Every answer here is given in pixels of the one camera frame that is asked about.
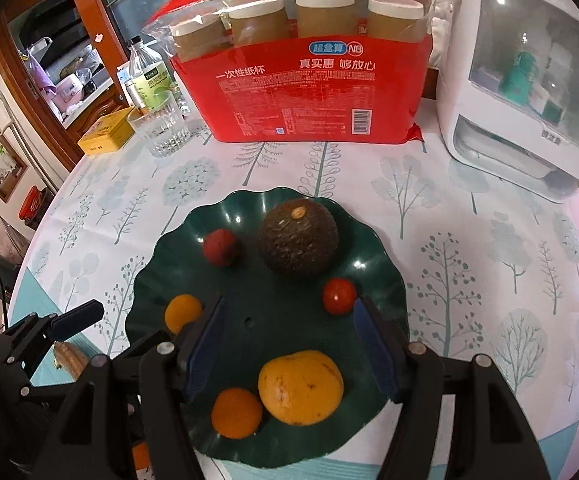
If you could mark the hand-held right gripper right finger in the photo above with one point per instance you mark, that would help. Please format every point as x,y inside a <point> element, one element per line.
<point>372,350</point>

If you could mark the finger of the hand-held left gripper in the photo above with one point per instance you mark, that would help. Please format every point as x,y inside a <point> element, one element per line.
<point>49,384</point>
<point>77,320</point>

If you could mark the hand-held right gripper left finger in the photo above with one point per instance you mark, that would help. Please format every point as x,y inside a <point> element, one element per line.
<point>204,355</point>

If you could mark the brown overripe banana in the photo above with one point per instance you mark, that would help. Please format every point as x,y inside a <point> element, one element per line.
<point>69,357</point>

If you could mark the red cherry tomato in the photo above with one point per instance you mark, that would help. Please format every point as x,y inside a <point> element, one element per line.
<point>339,296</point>

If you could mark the orange mandarin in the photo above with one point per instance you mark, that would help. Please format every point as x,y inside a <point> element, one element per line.
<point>237,413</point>

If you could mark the dark green scalloped plate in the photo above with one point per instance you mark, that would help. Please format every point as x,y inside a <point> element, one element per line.
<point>269,320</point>

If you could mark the large yellow orange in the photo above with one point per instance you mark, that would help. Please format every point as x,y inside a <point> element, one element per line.
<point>301,388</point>

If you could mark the red lychee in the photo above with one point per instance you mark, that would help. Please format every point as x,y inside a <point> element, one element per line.
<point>222,247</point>

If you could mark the dark avocado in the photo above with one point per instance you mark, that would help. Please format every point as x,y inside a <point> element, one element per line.
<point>298,240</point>

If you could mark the teal striped table runner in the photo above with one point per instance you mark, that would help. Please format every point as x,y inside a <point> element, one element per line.
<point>44,290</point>

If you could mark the red container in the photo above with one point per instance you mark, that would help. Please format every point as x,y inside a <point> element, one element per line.
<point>37,202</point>

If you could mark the yellow tin box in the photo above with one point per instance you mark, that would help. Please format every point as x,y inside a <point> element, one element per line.
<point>104,132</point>

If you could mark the metal pole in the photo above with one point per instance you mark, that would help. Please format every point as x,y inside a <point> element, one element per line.
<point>24,135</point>

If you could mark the wooden kitchen base cabinet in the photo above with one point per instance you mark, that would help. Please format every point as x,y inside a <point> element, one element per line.
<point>94,112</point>

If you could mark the clear ribbed drinking glass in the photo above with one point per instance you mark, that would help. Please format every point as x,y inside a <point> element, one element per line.
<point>162,127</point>

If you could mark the pink plastic bag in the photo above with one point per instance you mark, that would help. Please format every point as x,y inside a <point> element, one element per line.
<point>67,92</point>

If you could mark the clear bottle green label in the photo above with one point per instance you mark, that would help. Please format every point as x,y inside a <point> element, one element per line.
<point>147,75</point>

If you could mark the red paper cup bag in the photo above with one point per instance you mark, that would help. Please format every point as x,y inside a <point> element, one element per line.
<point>309,95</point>

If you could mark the white countertop sterilizer appliance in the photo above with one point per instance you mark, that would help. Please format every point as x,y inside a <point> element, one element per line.
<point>519,85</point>

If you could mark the paper cup stack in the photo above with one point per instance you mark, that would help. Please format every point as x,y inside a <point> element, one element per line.
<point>259,22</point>
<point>199,37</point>
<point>395,17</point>
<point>325,12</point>

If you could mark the frosted glass sliding door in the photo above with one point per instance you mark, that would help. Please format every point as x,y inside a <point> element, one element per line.
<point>134,10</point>

